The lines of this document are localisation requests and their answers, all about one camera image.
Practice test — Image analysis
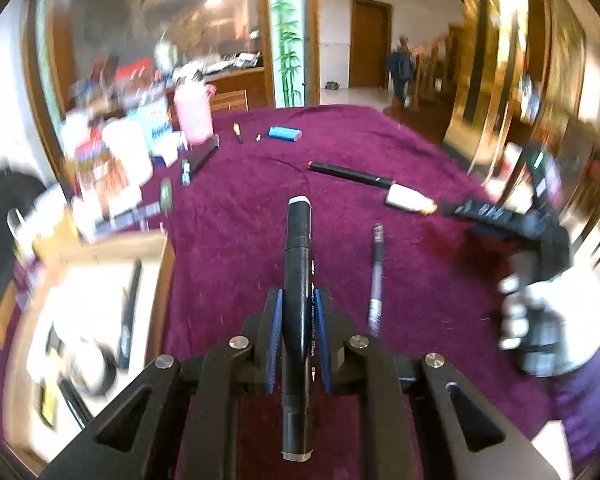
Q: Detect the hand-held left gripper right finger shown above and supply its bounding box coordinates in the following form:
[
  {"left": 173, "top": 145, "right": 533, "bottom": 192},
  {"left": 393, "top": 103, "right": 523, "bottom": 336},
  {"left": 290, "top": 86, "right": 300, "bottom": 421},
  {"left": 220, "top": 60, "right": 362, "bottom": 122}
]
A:
[{"left": 314, "top": 287, "right": 561, "bottom": 480}]

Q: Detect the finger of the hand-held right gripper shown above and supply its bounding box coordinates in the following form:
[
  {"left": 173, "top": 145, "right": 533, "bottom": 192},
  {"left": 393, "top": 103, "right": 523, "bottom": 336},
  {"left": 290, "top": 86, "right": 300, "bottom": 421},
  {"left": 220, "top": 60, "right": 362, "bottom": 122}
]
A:
[{"left": 437, "top": 198, "right": 508, "bottom": 233}]

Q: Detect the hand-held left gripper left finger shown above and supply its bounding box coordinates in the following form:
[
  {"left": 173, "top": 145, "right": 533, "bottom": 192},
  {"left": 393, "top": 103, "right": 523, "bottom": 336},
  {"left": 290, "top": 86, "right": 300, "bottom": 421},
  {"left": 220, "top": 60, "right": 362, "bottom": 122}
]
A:
[{"left": 40, "top": 287, "right": 284, "bottom": 480}]

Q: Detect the black marker with grey caps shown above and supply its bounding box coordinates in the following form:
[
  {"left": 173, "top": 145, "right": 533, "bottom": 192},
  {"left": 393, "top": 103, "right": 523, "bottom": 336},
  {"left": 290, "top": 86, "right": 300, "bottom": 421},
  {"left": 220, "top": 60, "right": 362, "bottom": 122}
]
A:
[{"left": 280, "top": 196, "right": 317, "bottom": 462}]

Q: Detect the white tube with orange tip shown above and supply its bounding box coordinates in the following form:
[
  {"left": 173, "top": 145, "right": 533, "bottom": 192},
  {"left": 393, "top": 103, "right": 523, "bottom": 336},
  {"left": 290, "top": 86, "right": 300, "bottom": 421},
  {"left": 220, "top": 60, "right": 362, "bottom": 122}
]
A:
[{"left": 385, "top": 182, "right": 438, "bottom": 215}]

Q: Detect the brown cardboard box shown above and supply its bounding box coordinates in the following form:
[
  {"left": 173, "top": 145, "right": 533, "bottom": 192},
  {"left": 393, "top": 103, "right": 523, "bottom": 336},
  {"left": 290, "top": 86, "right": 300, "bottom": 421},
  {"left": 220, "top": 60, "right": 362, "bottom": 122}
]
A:
[{"left": 2, "top": 232, "right": 176, "bottom": 466}]

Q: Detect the person's right forearm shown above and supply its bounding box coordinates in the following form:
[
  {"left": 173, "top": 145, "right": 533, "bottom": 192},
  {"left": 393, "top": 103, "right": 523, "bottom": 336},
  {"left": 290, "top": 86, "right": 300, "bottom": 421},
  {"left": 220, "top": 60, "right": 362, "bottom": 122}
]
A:
[{"left": 550, "top": 347, "right": 600, "bottom": 466}]

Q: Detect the person's right hand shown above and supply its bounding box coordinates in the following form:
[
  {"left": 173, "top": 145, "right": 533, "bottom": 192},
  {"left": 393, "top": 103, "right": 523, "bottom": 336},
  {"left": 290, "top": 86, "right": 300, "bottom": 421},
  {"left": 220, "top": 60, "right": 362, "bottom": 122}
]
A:
[{"left": 497, "top": 266, "right": 600, "bottom": 377}]

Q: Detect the purple gel pen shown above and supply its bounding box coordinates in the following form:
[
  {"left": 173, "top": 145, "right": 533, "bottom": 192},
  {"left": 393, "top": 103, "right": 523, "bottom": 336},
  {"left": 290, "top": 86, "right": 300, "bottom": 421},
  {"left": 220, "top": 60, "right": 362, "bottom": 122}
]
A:
[{"left": 367, "top": 223, "right": 386, "bottom": 336}]

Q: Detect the black marker red tip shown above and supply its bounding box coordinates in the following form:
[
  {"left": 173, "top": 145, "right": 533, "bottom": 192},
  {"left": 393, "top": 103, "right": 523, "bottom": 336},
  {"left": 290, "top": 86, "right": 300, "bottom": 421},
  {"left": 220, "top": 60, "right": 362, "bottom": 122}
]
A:
[{"left": 307, "top": 160, "right": 397, "bottom": 191}]

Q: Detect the black pen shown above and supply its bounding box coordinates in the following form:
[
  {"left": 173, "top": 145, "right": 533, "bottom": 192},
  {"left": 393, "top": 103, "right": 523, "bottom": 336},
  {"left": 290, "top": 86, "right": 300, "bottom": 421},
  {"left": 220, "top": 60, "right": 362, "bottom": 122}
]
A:
[{"left": 117, "top": 260, "right": 143, "bottom": 371}]

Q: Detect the dark green lighter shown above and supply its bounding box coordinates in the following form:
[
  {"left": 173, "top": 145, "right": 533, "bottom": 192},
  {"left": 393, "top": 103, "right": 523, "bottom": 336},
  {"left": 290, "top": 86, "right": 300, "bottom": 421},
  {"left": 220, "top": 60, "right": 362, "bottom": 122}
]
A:
[{"left": 159, "top": 178, "right": 175, "bottom": 216}]

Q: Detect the black round roll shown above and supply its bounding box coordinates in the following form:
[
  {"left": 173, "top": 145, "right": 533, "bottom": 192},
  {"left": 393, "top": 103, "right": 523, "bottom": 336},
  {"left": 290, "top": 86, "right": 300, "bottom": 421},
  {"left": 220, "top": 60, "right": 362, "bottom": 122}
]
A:
[{"left": 67, "top": 342, "right": 118, "bottom": 396}]

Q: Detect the long silver pen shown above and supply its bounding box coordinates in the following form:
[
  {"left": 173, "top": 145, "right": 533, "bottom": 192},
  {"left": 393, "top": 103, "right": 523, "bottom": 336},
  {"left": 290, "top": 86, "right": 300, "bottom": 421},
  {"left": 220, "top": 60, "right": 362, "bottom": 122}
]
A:
[{"left": 95, "top": 202, "right": 161, "bottom": 233}]

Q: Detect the black marker green cap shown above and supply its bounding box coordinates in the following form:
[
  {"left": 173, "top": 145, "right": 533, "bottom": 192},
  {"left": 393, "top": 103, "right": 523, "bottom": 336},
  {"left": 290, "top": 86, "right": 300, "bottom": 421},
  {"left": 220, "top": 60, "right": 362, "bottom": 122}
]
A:
[{"left": 181, "top": 137, "right": 220, "bottom": 173}]

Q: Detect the wooden door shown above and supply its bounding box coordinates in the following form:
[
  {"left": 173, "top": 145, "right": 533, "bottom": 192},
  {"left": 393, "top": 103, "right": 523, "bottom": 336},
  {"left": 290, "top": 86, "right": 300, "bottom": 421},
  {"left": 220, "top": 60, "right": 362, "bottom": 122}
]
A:
[{"left": 350, "top": 0, "right": 393, "bottom": 90}]

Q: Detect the small white box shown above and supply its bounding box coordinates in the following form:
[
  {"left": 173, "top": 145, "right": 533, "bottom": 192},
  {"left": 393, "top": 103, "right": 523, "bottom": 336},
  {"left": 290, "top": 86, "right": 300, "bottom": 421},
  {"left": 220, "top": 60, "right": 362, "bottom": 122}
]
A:
[{"left": 152, "top": 132, "right": 188, "bottom": 168}]

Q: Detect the clear glass jar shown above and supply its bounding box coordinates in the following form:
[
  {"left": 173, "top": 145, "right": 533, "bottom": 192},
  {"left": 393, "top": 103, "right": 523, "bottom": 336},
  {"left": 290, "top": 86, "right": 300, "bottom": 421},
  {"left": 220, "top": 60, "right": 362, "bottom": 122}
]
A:
[{"left": 75, "top": 145, "right": 141, "bottom": 211}]

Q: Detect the tall white carton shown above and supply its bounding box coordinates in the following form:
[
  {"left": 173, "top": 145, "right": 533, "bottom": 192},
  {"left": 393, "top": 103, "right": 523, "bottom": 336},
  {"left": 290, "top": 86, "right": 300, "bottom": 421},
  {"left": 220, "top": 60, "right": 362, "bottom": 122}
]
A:
[{"left": 102, "top": 117, "right": 153, "bottom": 186}]

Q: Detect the blue white box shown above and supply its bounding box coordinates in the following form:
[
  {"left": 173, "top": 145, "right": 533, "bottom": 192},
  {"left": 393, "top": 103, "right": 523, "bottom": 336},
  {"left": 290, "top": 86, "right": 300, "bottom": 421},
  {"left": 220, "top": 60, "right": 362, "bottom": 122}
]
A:
[{"left": 140, "top": 100, "right": 173, "bottom": 156}]

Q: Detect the jar in pink knit cover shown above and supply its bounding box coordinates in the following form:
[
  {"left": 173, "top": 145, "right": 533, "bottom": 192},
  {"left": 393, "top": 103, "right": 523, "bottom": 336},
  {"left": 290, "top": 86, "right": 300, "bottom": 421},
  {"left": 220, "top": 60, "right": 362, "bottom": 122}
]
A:
[{"left": 172, "top": 82, "right": 217, "bottom": 147}]

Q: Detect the bamboo painted panel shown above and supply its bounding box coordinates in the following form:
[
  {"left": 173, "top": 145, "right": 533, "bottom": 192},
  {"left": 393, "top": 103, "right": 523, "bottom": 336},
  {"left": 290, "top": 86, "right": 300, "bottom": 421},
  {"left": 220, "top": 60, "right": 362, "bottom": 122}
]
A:
[{"left": 267, "top": 0, "right": 313, "bottom": 108}]

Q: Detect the black chair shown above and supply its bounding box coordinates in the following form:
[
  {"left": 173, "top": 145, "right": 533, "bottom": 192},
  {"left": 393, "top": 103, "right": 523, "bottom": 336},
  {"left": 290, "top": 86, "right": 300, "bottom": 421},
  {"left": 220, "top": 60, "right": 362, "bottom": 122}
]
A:
[{"left": 0, "top": 160, "right": 51, "bottom": 271}]

